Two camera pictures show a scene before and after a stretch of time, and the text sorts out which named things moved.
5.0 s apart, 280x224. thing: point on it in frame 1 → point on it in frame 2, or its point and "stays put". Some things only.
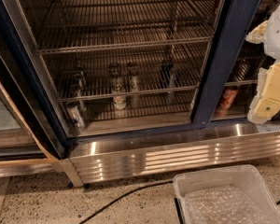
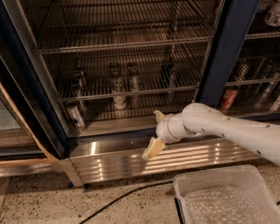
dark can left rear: [78, 80] stays put
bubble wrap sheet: [222, 204] stays put
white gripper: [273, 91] → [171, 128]
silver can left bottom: [75, 114] stays put
